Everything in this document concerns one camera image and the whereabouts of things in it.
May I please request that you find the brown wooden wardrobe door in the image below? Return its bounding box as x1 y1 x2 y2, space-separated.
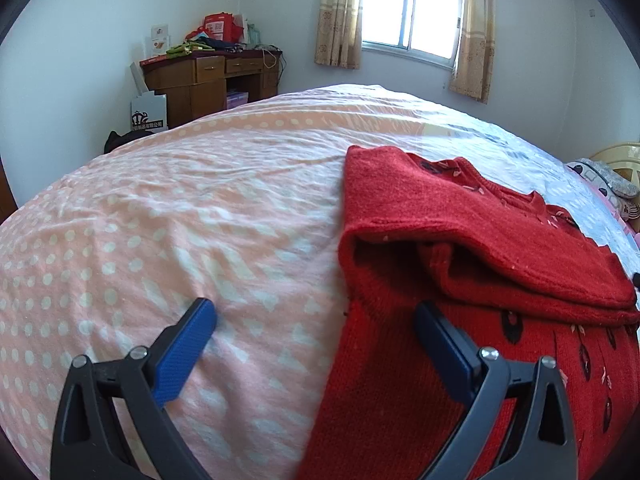
0 160 18 223

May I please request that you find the green cloth on desk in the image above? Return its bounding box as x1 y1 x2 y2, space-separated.
165 41 214 58

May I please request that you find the red knitted sweater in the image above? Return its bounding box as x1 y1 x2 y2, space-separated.
297 146 639 479

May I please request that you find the beige wooden headboard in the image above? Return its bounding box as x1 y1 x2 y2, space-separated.
591 142 640 185

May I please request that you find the pink blue dotted bedsheet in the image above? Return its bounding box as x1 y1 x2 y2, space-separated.
1 84 639 479

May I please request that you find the left beige curtain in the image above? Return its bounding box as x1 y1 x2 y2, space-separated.
314 0 362 70

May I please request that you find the white card with picture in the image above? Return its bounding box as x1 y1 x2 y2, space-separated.
144 24 171 58

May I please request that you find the window with white frame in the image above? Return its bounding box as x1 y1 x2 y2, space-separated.
362 0 463 68

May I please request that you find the right beige curtain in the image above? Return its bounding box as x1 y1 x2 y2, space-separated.
449 0 496 104

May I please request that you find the grey patterned pillow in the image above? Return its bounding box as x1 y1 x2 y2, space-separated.
566 158 639 221

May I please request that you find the black clothes pile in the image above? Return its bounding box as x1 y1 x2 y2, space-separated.
103 130 153 154

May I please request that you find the white printed paper bag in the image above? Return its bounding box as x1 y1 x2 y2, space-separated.
130 91 168 132

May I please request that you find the red gift bag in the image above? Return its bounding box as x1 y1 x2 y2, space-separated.
186 12 244 44

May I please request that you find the beige curtain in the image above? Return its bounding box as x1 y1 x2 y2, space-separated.
314 0 362 70
449 0 496 104

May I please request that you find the brown wooden desk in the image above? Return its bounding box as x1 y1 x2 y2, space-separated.
140 49 282 128

